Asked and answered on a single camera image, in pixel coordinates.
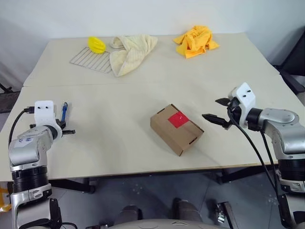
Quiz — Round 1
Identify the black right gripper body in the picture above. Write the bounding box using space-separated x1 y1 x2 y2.
223 98 242 131

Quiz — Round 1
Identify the blue pen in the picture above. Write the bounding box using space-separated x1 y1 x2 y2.
61 102 70 123

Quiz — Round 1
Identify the brown cardboard box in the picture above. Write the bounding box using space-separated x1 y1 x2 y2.
150 104 205 157

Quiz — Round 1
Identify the red tape patch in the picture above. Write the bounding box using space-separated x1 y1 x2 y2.
168 111 190 129

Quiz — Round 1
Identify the yellow ribbed plastic item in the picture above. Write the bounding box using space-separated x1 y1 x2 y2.
87 36 107 54

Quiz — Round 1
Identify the orange crumpled cloth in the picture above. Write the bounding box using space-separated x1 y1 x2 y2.
173 25 220 60

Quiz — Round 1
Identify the black metal stand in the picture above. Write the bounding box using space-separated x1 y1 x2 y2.
0 81 14 94

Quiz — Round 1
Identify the yellow bag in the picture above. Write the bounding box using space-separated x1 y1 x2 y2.
0 187 12 213

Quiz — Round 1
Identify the cream striped towel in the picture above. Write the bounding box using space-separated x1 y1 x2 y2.
109 34 159 78

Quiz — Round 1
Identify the dark rounded shape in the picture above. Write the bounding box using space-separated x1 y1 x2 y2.
114 205 146 226

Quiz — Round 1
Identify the grey robot torso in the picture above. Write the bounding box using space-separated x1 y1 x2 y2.
102 219 215 229

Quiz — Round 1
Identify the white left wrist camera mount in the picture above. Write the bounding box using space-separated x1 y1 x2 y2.
34 100 63 139

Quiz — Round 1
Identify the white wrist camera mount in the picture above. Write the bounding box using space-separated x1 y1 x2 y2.
228 82 257 126
34 100 63 139

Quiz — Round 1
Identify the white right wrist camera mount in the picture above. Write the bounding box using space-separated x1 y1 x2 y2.
228 82 257 126

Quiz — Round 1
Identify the long black right wrist cable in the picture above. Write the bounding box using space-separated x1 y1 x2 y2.
226 102 281 206

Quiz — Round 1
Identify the short black right arm cable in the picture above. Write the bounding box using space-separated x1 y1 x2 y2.
259 130 281 191

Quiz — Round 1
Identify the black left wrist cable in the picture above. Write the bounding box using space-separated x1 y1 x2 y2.
9 106 36 146

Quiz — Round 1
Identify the black table frame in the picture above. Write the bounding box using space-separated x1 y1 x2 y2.
30 164 279 194

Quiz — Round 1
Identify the metal wire rack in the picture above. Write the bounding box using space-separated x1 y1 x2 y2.
69 46 113 73

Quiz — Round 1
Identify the black metal bracket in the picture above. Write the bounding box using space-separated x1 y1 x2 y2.
211 201 239 229

